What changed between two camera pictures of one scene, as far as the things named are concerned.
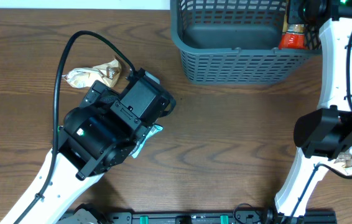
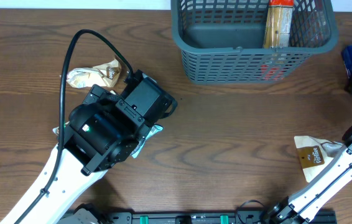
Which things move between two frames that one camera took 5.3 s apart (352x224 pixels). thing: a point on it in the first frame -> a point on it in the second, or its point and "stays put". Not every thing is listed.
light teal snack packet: x=154 y=129 stays put
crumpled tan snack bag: x=83 y=77 stays put
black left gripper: x=105 y=96 stays put
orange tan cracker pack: x=292 y=37 -> x=278 y=23
